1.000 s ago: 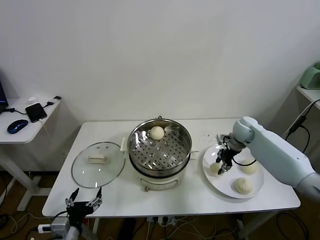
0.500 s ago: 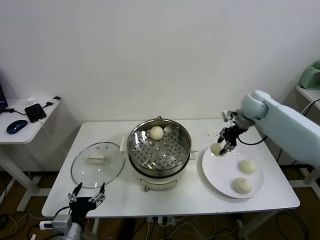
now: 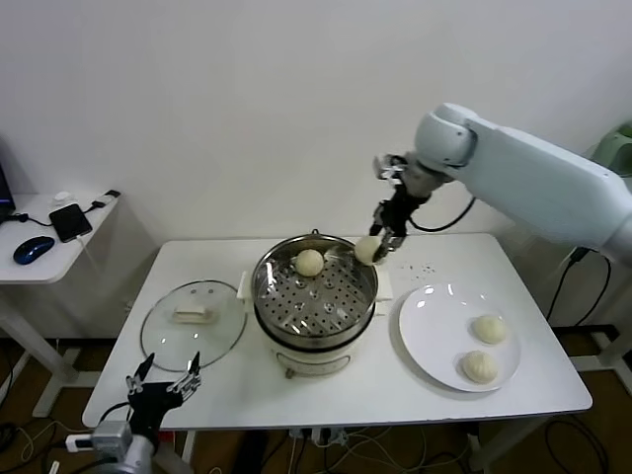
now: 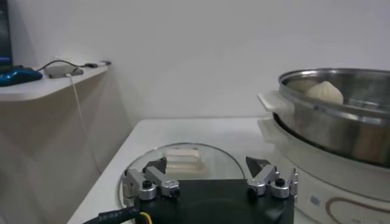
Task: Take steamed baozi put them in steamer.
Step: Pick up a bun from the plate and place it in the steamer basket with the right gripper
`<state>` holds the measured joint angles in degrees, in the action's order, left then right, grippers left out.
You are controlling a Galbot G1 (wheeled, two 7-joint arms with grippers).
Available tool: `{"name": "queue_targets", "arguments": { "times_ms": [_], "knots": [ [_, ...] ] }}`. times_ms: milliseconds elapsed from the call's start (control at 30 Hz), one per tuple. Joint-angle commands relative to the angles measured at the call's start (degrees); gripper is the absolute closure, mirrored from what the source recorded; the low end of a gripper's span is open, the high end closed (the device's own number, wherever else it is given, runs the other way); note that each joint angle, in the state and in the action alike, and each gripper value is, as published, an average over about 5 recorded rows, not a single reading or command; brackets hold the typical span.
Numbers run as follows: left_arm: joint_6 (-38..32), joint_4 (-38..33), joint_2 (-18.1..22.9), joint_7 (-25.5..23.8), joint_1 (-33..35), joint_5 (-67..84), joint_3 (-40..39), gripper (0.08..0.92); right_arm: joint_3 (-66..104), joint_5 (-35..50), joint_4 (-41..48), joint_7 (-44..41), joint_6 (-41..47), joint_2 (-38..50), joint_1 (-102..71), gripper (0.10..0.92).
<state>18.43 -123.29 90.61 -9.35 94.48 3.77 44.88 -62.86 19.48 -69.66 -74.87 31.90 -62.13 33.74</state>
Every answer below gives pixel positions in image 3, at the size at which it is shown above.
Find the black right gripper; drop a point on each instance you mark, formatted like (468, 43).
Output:
(399, 213)

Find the white power strip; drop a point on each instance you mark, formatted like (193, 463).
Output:
(321, 435)

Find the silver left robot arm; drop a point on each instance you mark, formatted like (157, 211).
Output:
(135, 456)

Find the black usb adapter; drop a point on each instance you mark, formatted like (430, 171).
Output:
(100, 202)

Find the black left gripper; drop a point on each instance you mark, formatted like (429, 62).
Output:
(150, 402)

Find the white left wrist plug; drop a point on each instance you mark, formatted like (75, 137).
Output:
(79, 442)

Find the black smartphone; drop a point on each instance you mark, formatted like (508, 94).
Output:
(71, 223)

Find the white side desk with mouse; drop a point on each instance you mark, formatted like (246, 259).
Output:
(39, 271)

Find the small white round case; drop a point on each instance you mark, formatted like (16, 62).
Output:
(61, 198)

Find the round glass pot lid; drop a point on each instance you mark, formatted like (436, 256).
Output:
(168, 336)

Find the white steamed baozi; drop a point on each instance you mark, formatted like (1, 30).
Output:
(309, 262)
(480, 367)
(490, 329)
(366, 249)

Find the round white plate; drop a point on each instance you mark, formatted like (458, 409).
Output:
(434, 326)

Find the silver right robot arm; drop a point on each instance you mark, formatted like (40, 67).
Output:
(518, 163)

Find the pale green appliance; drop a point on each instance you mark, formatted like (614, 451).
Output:
(619, 143)

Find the cream electric cooker pot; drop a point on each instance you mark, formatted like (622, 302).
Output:
(311, 363)

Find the stainless steel steamer basket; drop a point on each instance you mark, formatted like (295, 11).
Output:
(276, 296)

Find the dark laptop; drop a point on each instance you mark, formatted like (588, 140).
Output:
(5, 187)

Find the blue computer mouse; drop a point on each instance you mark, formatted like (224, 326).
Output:
(33, 250)

